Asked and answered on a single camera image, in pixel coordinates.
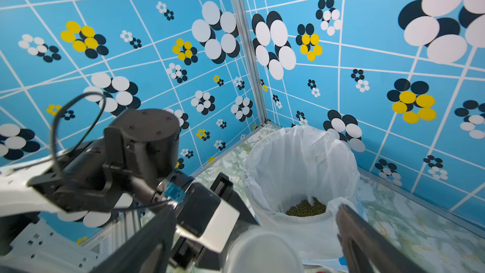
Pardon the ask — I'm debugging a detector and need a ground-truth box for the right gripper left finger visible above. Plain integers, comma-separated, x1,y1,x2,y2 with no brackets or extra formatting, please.
92,204,177,273

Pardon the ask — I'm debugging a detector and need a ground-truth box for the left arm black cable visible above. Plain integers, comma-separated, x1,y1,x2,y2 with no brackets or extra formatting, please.
48,90,175,213

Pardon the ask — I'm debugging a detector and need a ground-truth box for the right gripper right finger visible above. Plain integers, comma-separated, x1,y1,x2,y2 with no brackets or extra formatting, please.
335,204,424,273

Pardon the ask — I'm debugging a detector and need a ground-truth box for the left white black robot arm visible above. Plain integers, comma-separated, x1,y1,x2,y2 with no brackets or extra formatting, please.
1,109,256,272

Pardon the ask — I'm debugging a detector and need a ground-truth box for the pile of mung beans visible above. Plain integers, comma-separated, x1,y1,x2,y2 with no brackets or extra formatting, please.
285,197,327,217

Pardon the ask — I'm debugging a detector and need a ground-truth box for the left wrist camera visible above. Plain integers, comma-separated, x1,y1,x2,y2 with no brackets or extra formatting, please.
162,183,240,254

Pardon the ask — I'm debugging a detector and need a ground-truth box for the tall clear jar white lid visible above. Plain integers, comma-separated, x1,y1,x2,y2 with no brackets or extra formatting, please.
219,224,304,273

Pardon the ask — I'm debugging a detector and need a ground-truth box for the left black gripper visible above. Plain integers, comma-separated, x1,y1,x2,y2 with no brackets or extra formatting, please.
168,173,258,270

